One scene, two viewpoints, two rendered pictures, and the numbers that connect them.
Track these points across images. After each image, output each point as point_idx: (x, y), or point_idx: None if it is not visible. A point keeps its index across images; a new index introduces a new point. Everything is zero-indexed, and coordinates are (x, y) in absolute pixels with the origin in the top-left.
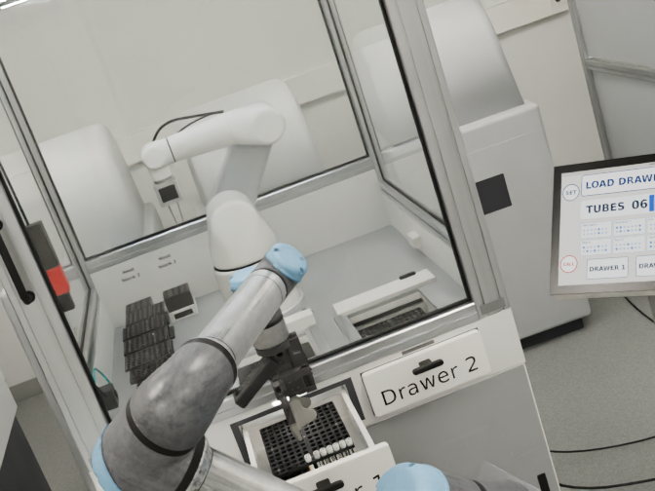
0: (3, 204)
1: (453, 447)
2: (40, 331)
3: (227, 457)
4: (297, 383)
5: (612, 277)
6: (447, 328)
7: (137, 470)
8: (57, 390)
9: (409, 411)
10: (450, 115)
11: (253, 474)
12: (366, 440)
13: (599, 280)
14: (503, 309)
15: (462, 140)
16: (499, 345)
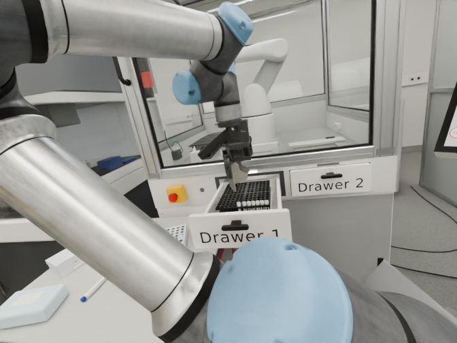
0: None
1: (332, 226)
2: (132, 103)
3: (52, 153)
4: (239, 152)
5: None
6: (350, 158)
7: None
8: (137, 135)
9: (312, 199)
10: (402, 3)
11: (75, 184)
12: (277, 205)
13: None
14: (392, 155)
15: (404, 25)
16: (381, 177)
